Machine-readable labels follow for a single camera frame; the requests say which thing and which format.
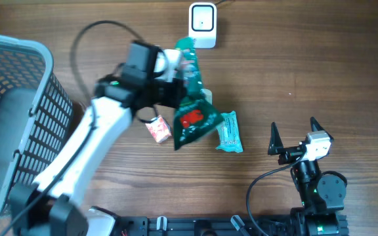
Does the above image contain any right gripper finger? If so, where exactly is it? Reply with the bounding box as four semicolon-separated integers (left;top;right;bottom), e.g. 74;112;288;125
310;117;334;142
268;122;284;155

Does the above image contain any orange tissue pack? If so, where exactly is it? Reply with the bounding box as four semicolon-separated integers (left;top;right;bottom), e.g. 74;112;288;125
146;115;172;144

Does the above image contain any teal wet wipe pack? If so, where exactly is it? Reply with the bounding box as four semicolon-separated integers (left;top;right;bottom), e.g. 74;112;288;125
216;111;243;153

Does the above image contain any green 3M gloves bag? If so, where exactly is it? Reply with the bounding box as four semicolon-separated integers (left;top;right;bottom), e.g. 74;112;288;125
173;37;224;151

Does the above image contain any green lid white jar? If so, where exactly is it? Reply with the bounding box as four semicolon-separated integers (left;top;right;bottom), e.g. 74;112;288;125
202;88;213;104

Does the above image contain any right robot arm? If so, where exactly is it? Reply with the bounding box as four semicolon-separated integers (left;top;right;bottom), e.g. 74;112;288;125
268;117;349;235

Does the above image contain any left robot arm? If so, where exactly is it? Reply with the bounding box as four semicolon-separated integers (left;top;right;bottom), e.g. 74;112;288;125
2;41;186;235

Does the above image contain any white barcode scanner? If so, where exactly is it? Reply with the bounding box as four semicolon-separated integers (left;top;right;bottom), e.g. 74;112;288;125
188;2;217;49

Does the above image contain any grey plastic mesh basket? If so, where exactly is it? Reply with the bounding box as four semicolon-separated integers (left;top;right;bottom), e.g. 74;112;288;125
0;35;74;217

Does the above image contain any right camera cable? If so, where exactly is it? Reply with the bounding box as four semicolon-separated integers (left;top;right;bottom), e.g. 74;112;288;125
245;152;308;236

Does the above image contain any camera cable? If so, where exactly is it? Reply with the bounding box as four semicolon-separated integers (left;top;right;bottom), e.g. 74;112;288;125
0;20;144;236
245;152;308;236

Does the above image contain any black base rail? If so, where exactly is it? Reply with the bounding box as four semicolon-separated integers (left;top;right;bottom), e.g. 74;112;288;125
110;214;350;236

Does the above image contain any left camera cable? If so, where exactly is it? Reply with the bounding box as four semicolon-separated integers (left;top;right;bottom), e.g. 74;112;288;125
0;20;144;236

